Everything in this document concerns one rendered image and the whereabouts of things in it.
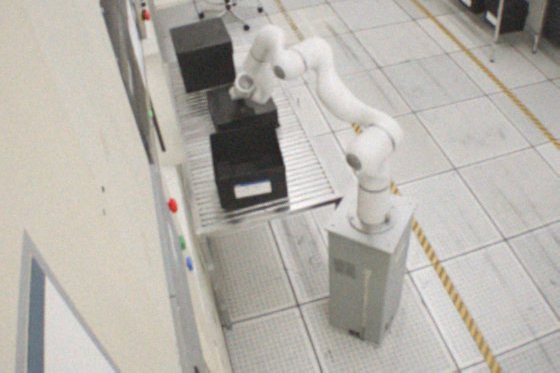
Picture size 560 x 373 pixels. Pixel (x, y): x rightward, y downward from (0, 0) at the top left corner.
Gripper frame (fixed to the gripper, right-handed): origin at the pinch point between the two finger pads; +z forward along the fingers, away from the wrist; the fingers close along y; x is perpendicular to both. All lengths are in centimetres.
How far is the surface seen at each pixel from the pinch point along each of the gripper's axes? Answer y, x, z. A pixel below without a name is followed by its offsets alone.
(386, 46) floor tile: -146, -38, 163
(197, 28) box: 9, -45, 27
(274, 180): 0, 41, -39
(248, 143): 4.0, 23.4, -18.0
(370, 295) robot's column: -27, 98, -32
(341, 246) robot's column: -17, 73, -44
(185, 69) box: 20.7, -23.0, 19.4
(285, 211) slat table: -1, 54, -37
